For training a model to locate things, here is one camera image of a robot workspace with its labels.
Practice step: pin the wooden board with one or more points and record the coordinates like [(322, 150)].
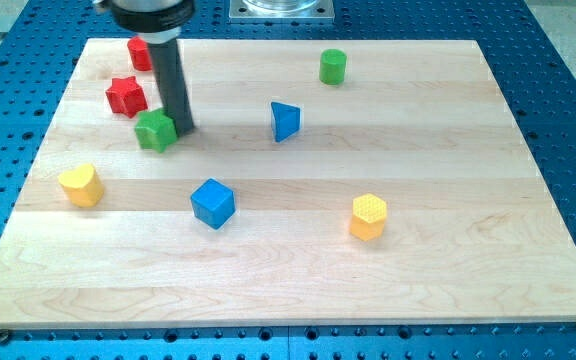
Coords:
[(472, 234)]

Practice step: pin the blue triangle block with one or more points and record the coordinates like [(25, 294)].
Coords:
[(286, 120)]

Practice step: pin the blue cube block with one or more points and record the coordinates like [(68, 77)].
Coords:
[(213, 203)]

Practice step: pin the yellow hexagon block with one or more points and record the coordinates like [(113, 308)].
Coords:
[(369, 214)]

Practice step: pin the green cylinder block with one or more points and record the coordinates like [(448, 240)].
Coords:
[(332, 66)]

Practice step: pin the green star block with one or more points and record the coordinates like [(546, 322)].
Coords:
[(154, 130)]

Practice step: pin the red star block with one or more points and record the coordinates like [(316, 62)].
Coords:
[(125, 96)]

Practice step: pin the red cylinder block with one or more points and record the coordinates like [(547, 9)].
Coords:
[(139, 54)]

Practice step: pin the yellow heart block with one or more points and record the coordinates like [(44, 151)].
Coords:
[(82, 185)]

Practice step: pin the blue perforated table plate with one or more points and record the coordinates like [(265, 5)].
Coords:
[(41, 50)]

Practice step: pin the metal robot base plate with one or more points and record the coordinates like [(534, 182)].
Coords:
[(268, 10)]

